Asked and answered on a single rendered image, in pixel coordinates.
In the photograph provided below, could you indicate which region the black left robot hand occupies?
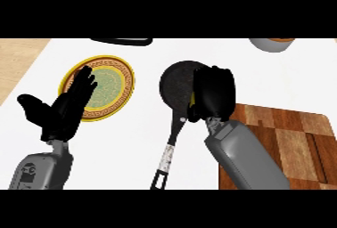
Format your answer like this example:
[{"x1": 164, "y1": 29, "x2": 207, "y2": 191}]
[{"x1": 16, "y1": 65, "x2": 99, "y2": 143}]

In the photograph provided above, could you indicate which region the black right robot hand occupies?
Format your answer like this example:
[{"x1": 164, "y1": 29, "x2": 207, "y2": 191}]
[{"x1": 186, "y1": 65, "x2": 236, "y2": 123}]

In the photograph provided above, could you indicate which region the black frying pan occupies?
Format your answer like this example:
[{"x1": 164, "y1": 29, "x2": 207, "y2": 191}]
[{"x1": 149, "y1": 60, "x2": 208, "y2": 191}]

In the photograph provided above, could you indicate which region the brown wooden cutting board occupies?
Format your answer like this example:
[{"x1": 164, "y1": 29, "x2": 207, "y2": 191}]
[{"x1": 218, "y1": 102, "x2": 337, "y2": 191}]

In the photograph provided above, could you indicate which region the yellow patterned plate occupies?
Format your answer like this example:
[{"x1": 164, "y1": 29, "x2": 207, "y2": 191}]
[{"x1": 57, "y1": 54, "x2": 137, "y2": 123}]

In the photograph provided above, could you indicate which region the grey cylindrical pot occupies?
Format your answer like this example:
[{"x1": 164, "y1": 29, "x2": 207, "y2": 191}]
[{"x1": 247, "y1": 37, "x2": 295, "y2": 53}]

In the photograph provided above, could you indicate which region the black flat object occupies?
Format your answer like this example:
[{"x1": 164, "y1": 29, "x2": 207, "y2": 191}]
[{"x1": 90, "y1": 37, "x2": 153, "y2": 47}]

